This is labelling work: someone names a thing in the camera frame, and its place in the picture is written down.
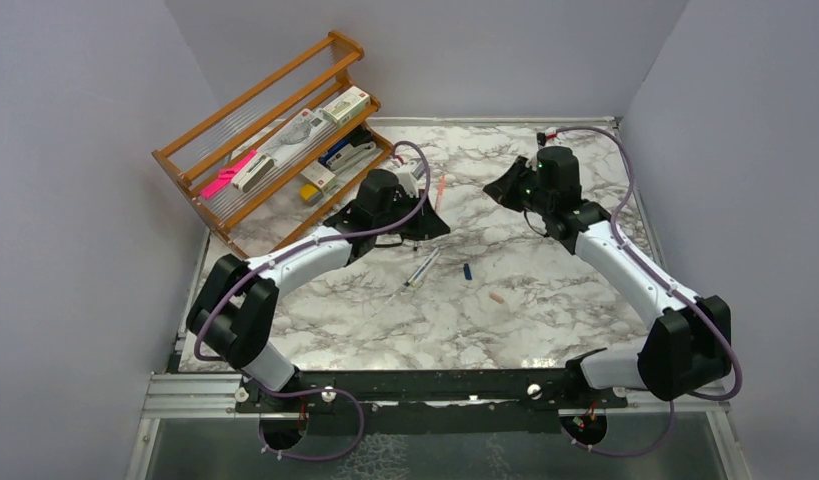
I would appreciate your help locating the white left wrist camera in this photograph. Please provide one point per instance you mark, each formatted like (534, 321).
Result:
(411, 176)

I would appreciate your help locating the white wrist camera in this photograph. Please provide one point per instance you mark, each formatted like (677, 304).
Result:
(411, 176)
(543, 139)

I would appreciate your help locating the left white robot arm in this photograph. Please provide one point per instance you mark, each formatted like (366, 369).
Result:
(234, 309)

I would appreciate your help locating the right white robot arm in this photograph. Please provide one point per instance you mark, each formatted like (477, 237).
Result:
(688, 336)

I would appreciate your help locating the wooden shelf rack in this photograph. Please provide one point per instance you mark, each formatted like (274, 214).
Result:
(272, 214)

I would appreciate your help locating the white blue tip marker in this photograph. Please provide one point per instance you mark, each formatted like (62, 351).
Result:
(422, 269)

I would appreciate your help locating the long white printed box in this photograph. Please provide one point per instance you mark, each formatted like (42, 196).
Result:
(294, 137)

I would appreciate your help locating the orange pen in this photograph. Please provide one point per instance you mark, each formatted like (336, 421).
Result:
(440, 192)

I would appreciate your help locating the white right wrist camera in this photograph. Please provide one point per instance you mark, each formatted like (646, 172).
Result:
(543, 139)

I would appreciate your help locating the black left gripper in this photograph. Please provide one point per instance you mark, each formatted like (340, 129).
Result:
(427, 225)

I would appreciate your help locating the green white deli box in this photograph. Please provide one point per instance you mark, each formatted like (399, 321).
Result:
(346, 106)

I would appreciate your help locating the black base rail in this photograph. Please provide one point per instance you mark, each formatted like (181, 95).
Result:
(419, 402)

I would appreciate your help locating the beige deli staples box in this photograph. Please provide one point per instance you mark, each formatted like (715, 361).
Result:
(319, 176)

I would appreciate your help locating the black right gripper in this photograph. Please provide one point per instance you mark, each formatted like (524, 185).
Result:
(503, 189)

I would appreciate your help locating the yellow grey eraser block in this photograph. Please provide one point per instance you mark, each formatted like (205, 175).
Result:
(310, 194)

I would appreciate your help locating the blue grey stapler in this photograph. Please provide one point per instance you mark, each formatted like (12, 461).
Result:
(341, 154)

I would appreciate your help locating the pink highlighter marker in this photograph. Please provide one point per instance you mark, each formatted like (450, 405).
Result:
(225, 176)

